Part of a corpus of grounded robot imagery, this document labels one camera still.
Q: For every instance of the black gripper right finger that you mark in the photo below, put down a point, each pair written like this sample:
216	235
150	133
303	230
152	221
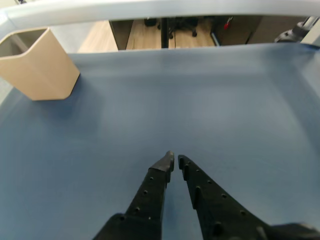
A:
215	210

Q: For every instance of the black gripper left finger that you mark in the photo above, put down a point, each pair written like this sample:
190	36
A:
147	200

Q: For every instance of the beige box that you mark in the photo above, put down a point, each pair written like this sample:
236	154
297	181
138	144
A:
45	75

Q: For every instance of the blue-grey mat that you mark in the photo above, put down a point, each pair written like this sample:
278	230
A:
175	100

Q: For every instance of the dark desk panel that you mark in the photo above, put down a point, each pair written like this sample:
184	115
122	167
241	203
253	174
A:
120	35
242	32

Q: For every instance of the black stand pole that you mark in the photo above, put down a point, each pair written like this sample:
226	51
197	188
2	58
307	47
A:
164	32

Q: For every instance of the black office chair base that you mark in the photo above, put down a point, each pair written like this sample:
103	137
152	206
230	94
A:
182	23

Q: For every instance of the red hanging tag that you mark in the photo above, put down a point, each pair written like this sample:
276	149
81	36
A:
227	25

